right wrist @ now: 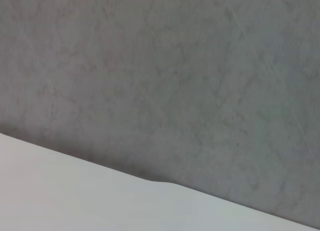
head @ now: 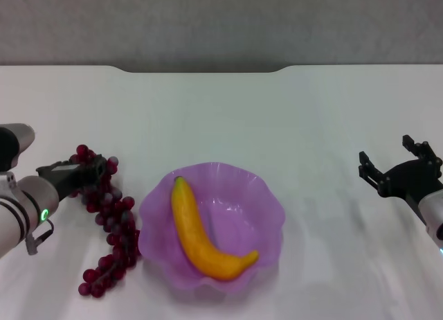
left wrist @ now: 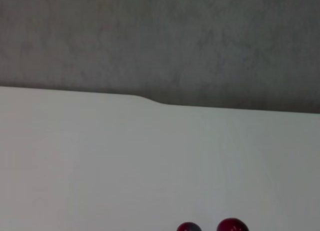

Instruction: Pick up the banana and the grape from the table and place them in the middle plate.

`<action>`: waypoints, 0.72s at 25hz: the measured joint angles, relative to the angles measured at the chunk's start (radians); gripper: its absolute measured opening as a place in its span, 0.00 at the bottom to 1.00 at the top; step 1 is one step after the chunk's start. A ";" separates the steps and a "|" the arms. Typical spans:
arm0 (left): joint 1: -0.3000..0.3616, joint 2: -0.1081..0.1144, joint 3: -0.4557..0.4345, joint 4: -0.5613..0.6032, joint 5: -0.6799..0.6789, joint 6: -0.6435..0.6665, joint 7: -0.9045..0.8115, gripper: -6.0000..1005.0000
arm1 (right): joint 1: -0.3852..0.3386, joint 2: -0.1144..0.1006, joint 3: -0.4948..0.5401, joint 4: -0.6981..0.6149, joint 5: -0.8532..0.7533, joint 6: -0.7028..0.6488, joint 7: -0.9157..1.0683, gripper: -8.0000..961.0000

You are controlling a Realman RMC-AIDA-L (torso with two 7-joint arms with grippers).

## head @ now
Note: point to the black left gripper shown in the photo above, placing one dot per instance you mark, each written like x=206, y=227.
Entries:
x=64, y=178

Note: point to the red grape bunch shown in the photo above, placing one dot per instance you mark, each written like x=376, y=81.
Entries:
x=117, y=212

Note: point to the yellow banana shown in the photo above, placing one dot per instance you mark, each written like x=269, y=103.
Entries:
x=200, y=244

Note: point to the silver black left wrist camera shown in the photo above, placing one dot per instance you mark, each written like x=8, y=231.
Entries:
x=14, y=143

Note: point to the purple translucent wavy bowl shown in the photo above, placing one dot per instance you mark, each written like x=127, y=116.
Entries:
x=235, y=223

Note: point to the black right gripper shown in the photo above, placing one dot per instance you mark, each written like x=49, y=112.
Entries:
x=405, y=181

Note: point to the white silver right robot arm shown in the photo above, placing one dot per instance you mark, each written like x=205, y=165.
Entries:
x=434, y=216

